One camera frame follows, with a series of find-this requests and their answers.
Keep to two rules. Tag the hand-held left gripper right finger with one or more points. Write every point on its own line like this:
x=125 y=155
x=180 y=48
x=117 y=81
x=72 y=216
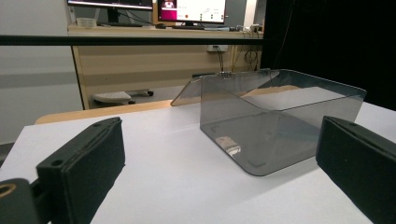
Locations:
x=358 y=161

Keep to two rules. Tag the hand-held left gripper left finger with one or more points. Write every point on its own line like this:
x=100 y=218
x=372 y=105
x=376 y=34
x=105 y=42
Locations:
x=84 y=168

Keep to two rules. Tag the transparent grey plastic box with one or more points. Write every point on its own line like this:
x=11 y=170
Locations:
x=249 y=133

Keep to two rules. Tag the white chair base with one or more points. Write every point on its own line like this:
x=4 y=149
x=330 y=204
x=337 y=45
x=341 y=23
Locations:
x=112 y=97

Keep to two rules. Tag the grey leg with caster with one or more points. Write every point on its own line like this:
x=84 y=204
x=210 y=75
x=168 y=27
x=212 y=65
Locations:
x=141 y=92

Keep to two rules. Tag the wooden desk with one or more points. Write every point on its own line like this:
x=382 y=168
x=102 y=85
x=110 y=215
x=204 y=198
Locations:
x=140 y=65

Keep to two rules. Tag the black curtain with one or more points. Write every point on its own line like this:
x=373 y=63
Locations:
x=327 y=40

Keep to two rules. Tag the black horizontal bar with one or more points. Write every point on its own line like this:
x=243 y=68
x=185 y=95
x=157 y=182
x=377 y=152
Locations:
x=93 y=40

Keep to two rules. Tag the roll of clear tape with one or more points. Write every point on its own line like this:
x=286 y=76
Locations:
x=86 y=22

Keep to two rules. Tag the black keyboard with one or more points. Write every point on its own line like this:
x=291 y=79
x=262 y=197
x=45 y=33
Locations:
x=121 y=24
x=199 y=28

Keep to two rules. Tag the black computer mouse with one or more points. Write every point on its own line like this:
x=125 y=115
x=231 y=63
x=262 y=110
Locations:
x=160 y=26

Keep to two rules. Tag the dark screen monitor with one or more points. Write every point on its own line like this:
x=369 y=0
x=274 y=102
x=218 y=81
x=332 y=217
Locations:
x=109 y=3

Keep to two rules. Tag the small devices on desk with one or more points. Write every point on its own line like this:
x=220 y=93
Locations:
x=249 y=28

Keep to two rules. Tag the white power outlet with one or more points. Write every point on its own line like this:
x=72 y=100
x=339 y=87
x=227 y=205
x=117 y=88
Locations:
x=217 y=48

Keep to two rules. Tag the monitor with bright screen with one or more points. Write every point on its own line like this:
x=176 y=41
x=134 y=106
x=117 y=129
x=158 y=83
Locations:
x=199 y=9

